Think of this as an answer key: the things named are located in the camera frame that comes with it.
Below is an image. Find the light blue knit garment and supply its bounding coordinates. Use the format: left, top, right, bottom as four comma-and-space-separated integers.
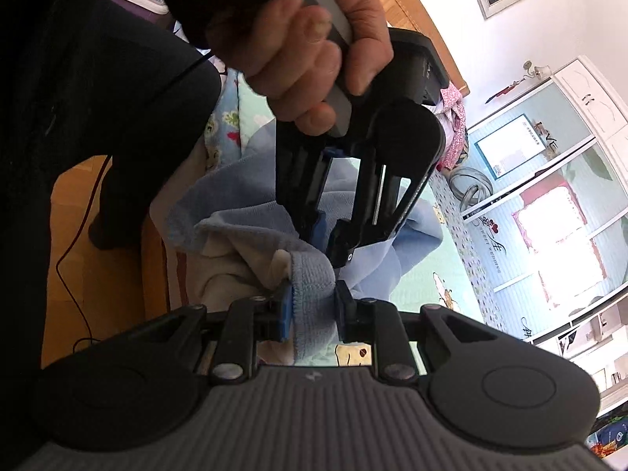
164, 122, 445, 361

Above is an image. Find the pink floral quilt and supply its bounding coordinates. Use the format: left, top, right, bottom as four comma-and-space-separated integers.
432, 83, 470, 173

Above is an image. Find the green bee-print bedsheet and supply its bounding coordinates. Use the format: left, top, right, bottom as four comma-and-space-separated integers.
203, 71, 521, 339

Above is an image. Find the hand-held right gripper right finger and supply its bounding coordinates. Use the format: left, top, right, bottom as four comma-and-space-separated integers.
336, 279, 497, 386

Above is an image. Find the red hanging ornament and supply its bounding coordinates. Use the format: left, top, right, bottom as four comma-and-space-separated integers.
485, 78, 526, 105

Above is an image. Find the person's left hand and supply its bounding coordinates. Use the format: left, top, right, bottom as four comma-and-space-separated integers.
206, 0, 394, 135

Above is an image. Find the sliding-door wardrobe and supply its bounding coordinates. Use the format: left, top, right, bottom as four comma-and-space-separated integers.
466, 56, 628, 418

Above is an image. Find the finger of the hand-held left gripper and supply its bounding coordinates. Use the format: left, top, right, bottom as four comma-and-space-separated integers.
326, 150, 435, 270
275, 120, 340, 256

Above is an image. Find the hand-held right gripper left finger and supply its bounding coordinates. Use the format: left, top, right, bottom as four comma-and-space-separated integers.
140, 279, 295, 386

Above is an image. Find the grey coiled hose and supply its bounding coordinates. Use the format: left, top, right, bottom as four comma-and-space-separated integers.
449, 167, 491, 212

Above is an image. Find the wall lamp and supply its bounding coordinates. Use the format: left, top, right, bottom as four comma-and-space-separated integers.
521, 60, 553, 82

